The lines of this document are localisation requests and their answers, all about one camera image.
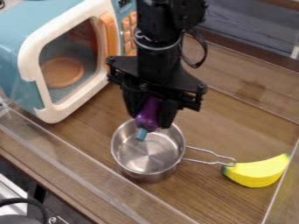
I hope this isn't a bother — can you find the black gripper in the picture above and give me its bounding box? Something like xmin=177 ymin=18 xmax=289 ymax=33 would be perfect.
xmin=107 ymin=56 xmax=207 ymax=129

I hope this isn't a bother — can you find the purple toy eggplant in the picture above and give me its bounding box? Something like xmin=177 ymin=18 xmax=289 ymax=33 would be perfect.
xmin=135 ymin=96 xmax=162 ymax=141

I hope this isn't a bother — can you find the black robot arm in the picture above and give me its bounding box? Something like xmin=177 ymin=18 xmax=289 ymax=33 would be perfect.
xmin=107 ymin=0 xmax=207 ymax=132

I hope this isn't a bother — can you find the orange microwave turntable plate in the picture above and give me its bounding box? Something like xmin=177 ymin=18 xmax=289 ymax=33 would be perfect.
xmin=42 ymin=57 xmax=84 ymax=88

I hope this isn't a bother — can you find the blue white toy microwave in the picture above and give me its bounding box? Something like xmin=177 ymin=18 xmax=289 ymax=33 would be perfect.
xmin=0 ymin=0 xmax=137 ymax=123

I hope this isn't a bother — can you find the clear acrylic front barrier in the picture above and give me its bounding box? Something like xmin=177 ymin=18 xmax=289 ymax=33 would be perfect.
xmin=0 ymin=101 xmax=199 ymax=224

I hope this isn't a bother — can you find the yellow toy banana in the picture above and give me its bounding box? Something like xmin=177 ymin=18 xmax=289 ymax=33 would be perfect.
xmin=222 ymin=153 xmax=291 ymax=188

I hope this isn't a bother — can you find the silver pot with wire handle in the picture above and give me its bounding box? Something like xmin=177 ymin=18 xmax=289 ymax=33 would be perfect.
xmin=111 ymin=119 xmax=238 ymax=182

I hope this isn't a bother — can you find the black cable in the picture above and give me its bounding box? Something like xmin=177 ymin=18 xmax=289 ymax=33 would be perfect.
xmin=179 ymin=27 xmax=210 ymax=70

